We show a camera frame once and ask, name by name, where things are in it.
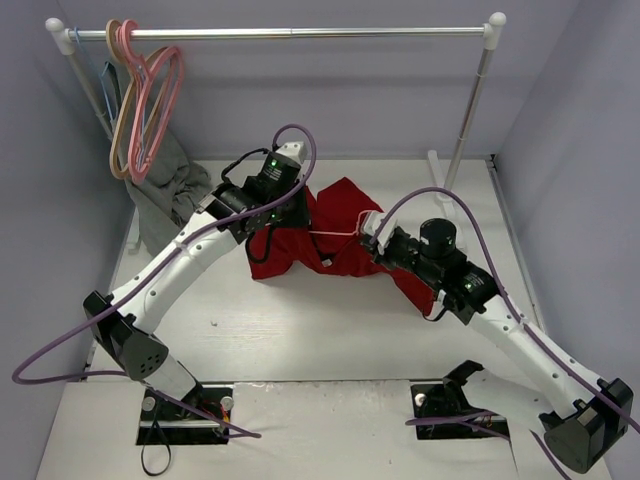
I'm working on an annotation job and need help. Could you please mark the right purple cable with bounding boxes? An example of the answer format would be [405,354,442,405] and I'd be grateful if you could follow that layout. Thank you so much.
[374,187,640,469]

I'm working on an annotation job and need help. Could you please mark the purple cable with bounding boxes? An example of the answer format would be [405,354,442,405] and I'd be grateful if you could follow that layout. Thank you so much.
[10,124,319,440]
[374,187,640,469]

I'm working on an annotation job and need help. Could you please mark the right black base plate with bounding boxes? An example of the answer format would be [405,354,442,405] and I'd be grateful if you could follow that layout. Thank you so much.
[410,382,510,441]

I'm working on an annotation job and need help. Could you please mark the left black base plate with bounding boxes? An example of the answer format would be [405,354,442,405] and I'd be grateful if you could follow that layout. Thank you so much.
[136,384,234,446]

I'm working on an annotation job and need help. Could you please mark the grey t shirt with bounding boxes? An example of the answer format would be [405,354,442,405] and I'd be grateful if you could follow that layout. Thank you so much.
[103,60,214,256]

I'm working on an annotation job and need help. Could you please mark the white metal clothes rack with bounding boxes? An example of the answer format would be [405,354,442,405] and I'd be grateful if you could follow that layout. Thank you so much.
[45,12,507,190]

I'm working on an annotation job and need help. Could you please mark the red t shirt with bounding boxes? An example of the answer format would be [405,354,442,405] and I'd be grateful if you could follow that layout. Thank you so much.
[245,177,435,316]

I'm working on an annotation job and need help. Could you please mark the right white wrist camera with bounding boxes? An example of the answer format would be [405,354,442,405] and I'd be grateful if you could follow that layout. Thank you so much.
[360,211,397,253]

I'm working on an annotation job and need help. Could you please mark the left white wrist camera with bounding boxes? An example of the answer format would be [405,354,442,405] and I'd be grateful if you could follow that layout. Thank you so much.
[275,141,308,164]

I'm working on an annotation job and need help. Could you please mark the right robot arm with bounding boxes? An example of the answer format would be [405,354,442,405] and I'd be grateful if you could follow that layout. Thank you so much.
[360,212,634,474]

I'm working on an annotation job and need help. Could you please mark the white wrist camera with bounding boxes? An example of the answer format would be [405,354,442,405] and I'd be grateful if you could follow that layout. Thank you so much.
[275,141,308,164]
[360,211,397,253]

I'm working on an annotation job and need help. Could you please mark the tan plastic hanger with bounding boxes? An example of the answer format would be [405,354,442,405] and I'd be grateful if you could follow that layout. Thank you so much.
[106,19,183,185]

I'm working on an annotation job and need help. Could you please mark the thin pink wire hanger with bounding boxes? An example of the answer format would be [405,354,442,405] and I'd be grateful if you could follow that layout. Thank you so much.
[309,210,376,237]

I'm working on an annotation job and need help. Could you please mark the blue wire hanger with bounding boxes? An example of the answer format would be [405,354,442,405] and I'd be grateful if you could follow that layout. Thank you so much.
[69,27,124,141]

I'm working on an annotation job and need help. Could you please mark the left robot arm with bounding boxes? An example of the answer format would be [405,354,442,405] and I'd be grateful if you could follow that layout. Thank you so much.
[83,142,306,420]

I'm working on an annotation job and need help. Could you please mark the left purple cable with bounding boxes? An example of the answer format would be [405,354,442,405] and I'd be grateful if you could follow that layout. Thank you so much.
[10,124,319,440]

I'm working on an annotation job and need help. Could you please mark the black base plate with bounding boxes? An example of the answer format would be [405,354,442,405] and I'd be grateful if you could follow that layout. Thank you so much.
[136,384,234,446]
[410,382,510,441]

